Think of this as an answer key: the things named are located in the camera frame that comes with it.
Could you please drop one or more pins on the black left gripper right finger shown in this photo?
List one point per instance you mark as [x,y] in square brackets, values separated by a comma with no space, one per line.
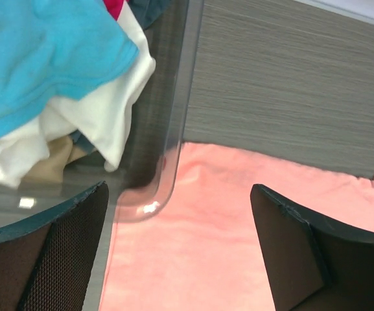
[313,262]

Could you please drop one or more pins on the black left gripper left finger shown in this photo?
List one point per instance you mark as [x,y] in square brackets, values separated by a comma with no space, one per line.
[46,259]

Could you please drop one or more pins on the salmon pink t-shirt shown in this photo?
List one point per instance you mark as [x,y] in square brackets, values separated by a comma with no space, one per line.
[201,252]

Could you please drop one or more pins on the clear plastic bin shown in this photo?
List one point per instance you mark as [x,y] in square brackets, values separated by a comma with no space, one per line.
[142,185]

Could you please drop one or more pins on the beige t-shirt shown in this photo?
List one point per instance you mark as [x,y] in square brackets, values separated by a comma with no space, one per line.
[62,152]

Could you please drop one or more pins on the cream white t-shirt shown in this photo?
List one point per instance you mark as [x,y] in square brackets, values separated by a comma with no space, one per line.
[103,116]

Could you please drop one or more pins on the turquoise t-shirt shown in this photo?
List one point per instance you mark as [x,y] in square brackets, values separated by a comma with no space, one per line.
[49,48]

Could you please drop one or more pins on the red t-shirt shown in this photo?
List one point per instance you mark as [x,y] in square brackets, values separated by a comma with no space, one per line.
[114,7]

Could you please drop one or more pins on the dark teal t-shirt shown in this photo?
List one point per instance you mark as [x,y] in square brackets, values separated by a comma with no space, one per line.
[147,11]

